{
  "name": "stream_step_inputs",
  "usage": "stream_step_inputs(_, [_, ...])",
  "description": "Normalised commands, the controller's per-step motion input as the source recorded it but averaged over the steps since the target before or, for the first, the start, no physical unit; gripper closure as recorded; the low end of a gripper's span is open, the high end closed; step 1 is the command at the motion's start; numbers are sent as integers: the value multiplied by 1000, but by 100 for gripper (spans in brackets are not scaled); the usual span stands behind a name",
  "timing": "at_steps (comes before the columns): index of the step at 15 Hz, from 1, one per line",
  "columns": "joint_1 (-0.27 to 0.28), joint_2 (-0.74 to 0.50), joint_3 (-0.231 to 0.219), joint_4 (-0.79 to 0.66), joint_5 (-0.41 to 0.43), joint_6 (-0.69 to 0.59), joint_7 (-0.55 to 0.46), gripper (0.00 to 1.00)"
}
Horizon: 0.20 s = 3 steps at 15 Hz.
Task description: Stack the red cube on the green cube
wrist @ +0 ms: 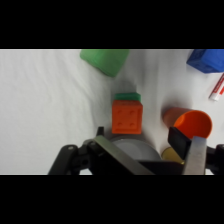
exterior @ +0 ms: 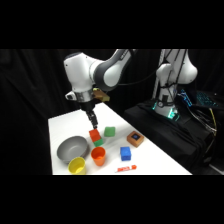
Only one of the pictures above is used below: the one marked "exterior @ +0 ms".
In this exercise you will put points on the blue-lit electronics box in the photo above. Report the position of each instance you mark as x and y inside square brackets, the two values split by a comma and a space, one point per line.
[184, 97]

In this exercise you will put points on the grey bowl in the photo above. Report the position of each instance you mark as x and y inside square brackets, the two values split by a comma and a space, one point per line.
[71, 148]

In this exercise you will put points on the black curtain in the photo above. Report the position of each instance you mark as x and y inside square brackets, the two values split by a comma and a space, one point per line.
[26, 100]

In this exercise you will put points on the blue cube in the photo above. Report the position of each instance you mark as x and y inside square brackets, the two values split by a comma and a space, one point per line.
[125, 153]

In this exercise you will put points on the wooden block with blue top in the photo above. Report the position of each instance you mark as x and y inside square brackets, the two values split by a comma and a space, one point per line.
[135, 139]

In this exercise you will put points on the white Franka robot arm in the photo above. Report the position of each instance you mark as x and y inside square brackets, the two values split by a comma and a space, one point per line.
[83, 71]

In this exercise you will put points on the blue-lit keyboard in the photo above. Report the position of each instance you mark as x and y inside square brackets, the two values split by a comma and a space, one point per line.
[205, 99]

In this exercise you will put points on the small green light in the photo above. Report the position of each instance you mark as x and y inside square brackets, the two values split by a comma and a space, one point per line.
[172, 115]

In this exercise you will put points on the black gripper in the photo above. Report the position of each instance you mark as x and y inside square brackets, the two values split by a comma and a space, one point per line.
[87, 106]

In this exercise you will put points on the yellow plastic cup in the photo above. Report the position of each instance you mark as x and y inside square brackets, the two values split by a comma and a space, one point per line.
[77, 165]

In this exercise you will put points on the red cube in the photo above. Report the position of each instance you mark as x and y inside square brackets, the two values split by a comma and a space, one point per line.
[94, 134]

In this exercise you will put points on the black cloth-covered stand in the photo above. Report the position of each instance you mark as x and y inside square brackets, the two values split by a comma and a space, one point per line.
[173, 140]

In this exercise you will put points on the red and white marker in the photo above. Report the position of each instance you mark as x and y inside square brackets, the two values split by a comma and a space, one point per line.
[125, 168]

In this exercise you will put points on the tan wrist camera mount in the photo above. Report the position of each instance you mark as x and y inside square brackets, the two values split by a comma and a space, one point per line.
[101, 95]

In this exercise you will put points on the orange plastic cup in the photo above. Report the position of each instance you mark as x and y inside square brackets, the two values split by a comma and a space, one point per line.
[98, 156]

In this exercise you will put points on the light green soft cube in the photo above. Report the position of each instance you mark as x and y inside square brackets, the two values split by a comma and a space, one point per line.
[109, 131]

